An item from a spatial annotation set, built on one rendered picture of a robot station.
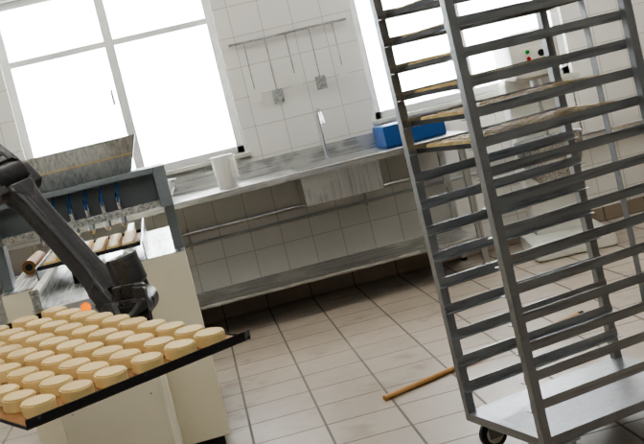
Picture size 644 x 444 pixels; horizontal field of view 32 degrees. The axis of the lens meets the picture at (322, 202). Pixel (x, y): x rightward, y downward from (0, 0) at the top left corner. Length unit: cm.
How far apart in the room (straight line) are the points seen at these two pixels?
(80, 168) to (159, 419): 114
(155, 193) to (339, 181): 259
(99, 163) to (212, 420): 110
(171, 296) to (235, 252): 309
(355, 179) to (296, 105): 83
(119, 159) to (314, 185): 262
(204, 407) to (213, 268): 307
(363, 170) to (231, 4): 146
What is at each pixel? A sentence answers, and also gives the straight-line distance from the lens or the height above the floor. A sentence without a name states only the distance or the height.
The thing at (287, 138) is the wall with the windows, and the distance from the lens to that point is 747.
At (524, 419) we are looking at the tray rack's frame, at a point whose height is 15.
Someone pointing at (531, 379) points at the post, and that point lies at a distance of 342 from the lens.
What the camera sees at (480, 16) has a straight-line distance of 337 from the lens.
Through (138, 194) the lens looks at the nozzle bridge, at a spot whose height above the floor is 109.
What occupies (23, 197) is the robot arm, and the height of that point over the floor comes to 124.
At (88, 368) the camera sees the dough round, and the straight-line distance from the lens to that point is 176.
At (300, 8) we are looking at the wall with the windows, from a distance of 752.
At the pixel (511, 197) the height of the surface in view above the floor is 87.
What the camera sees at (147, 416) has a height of 41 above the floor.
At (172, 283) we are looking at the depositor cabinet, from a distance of 441.
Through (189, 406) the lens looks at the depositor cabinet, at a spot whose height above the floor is 24.
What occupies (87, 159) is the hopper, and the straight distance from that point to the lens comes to 442.
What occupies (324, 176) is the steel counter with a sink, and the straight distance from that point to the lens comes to 688.
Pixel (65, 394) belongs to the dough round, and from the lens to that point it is 167.
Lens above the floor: 130
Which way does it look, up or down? 5 degrees down
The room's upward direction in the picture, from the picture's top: 14 degrees counter-clockwise
